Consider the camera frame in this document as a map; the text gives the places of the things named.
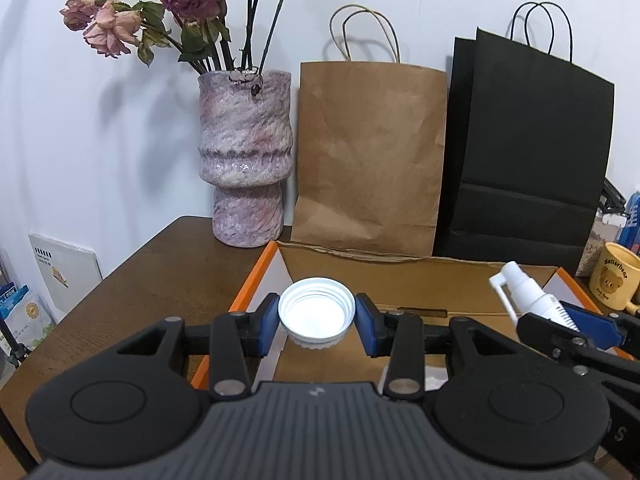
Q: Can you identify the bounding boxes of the white spray bottle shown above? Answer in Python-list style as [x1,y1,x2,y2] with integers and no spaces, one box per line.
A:
[489,261,578,330]

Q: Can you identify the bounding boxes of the red cardboard box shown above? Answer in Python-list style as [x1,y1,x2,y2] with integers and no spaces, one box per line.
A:
[188,238,632,391]

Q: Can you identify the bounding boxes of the white ridged cap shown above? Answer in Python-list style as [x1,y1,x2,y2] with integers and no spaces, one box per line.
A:
[278,278,356,350]

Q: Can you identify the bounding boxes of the translucent plastic container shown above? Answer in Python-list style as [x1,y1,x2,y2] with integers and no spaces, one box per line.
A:
[378,364,448,394]

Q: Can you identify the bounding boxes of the yellow bear mug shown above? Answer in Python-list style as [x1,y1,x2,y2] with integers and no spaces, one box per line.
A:
[589,242,640,315]

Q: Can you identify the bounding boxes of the blue soda can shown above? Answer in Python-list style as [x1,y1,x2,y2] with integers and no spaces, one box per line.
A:
[616,186,640,254]

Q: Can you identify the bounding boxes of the grain storage jar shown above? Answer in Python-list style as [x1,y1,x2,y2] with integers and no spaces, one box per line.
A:
[575,209,627,278]

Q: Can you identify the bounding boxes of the black light stand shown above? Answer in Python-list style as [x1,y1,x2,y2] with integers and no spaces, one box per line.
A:
[0,316,34,461]

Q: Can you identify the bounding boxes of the black hangers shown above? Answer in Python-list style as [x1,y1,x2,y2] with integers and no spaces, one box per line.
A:
[600,178,626,216]

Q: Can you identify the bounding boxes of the blue white package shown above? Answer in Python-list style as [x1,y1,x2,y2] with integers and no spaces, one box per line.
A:
[1,286,55,351]

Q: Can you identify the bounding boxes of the black paper bag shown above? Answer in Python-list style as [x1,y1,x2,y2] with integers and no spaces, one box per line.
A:
[433,30,615,273]

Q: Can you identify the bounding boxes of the brown paper bag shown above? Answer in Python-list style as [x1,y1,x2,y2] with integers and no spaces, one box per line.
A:
[290,3,449,257]

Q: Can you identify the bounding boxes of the purple textured vase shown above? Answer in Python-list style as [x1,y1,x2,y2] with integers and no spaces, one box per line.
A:
[198,70,294,248]

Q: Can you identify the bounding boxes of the dried pink rose bouquet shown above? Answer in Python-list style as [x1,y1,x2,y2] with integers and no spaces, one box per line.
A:
[60,0,284,75]

